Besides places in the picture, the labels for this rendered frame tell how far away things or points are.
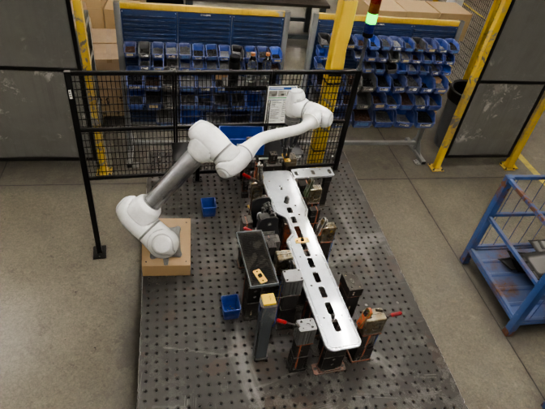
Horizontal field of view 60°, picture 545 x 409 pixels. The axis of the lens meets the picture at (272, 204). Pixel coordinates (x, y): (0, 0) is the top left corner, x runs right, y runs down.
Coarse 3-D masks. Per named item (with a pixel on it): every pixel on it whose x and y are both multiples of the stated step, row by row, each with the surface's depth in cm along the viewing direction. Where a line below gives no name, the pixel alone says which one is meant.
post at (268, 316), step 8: (264, 312) 217; (272, 312) 219; (264, 320) 221; (272, 320) 223; (256, 328) 234; (264, 328) 227; (256, 336) 235; (264, 336) 231; (256, 344) 236; (264, 344) 236; (256, 352) 239; (264, 352) 241; (256, 360) 243
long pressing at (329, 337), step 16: (272, 176) 313; (288, 176) 315; (272, 192) 300; (288, 192) 302; (272, 208) 289; (304, 208) 292; (288, 224) 280; (304, 224) 281; (288, 240) 269; (304, 256) 261; (320, 256) 262; (304, 272) 252; (320, 272) 254; (304, 288) 244; (336, 288) 246; (320, 304) 237; (336, 304) 238; (320, 320) 230; (352, 320) 233; (320, 336) 224; (336, 336) 224; (352, 336) 225
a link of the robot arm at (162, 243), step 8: (160, 224) 253; (152, 232) 249; (160, 232) 248; (168, 232) 250; (144, 240) 250; (152, 240) 246; (160, 240) 246; (168, 240) 247; (176, 240) 253; (152, 248) 246; (160, 248) 246; (168, 248) 247; (176, 248) 254; (160, 256) 250; (168, 256) 253
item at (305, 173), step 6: (306, 168) 324; (312, 168) 325; (318, 168) 326; (324, 168) 327; (330, 168) 328; (294, 174) 317; (300, 174) 318; (306, 174) 319; (312, 174) 320; (318, 174) 320; (324, 174) 321; (330, 174) 322
